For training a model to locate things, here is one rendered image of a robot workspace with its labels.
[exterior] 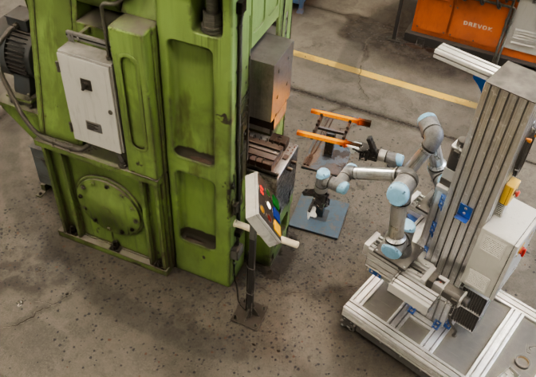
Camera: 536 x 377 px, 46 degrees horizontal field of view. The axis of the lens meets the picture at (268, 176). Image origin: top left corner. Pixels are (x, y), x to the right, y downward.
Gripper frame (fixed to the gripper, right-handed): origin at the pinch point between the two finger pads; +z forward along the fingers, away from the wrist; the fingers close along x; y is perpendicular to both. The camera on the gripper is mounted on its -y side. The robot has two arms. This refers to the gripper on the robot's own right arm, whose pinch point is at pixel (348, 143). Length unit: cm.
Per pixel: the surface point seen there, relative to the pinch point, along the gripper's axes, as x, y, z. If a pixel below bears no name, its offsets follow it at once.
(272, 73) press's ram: -29, -60, 41
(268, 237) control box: -83, 10, 20
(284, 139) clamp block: 2.7, 13.9, 44.2
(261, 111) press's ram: -29, -31, 47
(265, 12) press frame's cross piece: -10, -85, 53
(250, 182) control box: -63, -7, 40
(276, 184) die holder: -29, 25, 37
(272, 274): -35, 111, 36
